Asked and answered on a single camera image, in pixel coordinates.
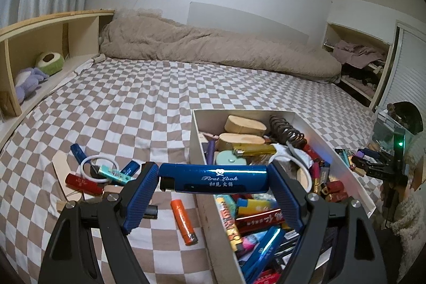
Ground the brown spiral hair clip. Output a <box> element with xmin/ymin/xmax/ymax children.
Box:
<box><xmin>269</xmin><ymin>115</ymin><xmax>308</xmax><ymax>149</ymax></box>

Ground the upper wooden oval block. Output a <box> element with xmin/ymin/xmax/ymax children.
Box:
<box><xmin>224</xmin><ymin>115</ymin><xmax>267</xmax><ymax>136</ymax></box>

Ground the blue lighter far left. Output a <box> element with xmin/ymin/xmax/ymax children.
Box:
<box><xmin>70</xmin><ymin>143</ymin><xmax>87</xmax><ymax>164</ymax></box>

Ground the checkered bed sheet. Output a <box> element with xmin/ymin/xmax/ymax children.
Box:
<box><xmin>1</xmin><ymin>59</ymin><xmax>374</xmax><ymax>283</ymax></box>

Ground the teal lighter on bed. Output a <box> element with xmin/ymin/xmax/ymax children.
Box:
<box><xmin>98</xmin><ymin>165</ymin><xmax>134</xmax><ymax>186</ymax></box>

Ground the orange lighter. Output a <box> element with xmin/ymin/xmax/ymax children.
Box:
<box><xmin>170</xmin><ymin>199</ymin><xmax>198</xmax><ymax>246</ymax></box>

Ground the white ring on bed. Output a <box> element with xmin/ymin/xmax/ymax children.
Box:
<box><xmin>79</xmin><ymin>154</ymin><xmax>120</xmax><ymax>184</ymax></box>

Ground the closet with clothes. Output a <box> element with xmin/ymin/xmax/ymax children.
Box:
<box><xmin>323</xmin><ymin>22</ymin><xmax>394</xmax><ymax>110</ymax></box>

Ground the wooden flat stick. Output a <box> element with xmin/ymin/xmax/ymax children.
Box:
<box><xmin>52</xmin><ymin>151</ymin><xmax>84</xmax><ymax>201</ymax></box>

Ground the mint round tape measure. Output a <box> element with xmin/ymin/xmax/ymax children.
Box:
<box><xmin>215</xmin><ymin>150</ymin><xmax>247</xmax><ymax>166</ymax></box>

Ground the beige quilted duvet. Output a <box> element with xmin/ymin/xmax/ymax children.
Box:
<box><xmin>100</xmin><ymin>9</ymin><xmax>342</xmax><ymax>82</ymax></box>

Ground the yellow blue lighter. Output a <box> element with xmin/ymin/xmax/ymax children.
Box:
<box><xmin>236</xmin><ymin>198</ymin><xmax>278</xmax><ymax>216</ymax></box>

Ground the purple plush toy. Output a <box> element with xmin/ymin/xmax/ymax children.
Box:
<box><xmin>14</xmin><ymin>67</ymin><xmax>49</xmax><ymax>105</ymax></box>

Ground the red lighter with gold text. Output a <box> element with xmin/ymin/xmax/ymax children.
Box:
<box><xmin>235</xmin><ymin>208</ymin><xmax>284</xmax><ymax>235</ymax></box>

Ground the lower wooden oval block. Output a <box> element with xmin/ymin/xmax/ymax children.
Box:
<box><xmin>216</xmin><ymin>133</ymin><xmax>265</xmax><ymax>151</ymax></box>

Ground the wooden oval block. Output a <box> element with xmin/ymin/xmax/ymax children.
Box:
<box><xmin>216</xmin><ymin>133</ymin><xmax>265</xmax><ymax>151</ymax></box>
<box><xmin>224</xmin><ymin>115</ymin><xmax>267</xmax><ymax>136</ymax></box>

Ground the purple lighter in box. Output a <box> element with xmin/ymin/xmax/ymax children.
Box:
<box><xmin>206</xmin><ymin>139</ymin><xmax>216</xmax><ymax>165</ymax></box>

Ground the wooden headboard shelf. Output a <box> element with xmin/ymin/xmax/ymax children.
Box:
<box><xmin>1</xmin><ymin>9</ymin><xmax>114</xmax><ymax>146</ymax></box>

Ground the white ring in box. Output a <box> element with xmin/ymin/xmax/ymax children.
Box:
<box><xmin>268</xmin><ymin>153</ymin><xmax>313</xmax><ymax>195</ymax></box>

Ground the black cylinder lighter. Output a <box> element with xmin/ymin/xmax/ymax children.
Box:
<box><xmin>143</xmin><ymin>205</ymin><xmax>158</xmax><ymax>219</ymax></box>

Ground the white shoe box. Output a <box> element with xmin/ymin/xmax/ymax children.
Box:
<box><xmin>189</xmin><ymin>109</ymin><xmax>378</xmax><ymax>284</ymax></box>

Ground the red lighter on bed left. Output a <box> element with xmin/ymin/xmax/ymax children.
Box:
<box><xmin>65</xmin><ymin>173</ymin><xmax>103</xmax><ymax>196</ymax></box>

